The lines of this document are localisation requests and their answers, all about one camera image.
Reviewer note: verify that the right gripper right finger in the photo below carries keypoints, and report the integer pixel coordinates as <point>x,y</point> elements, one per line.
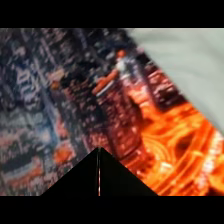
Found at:
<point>118,180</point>

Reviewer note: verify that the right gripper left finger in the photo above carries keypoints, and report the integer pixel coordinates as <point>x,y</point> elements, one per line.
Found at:
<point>81,180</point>

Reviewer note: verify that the white garment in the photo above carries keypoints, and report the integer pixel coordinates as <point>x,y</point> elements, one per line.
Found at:
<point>190,63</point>

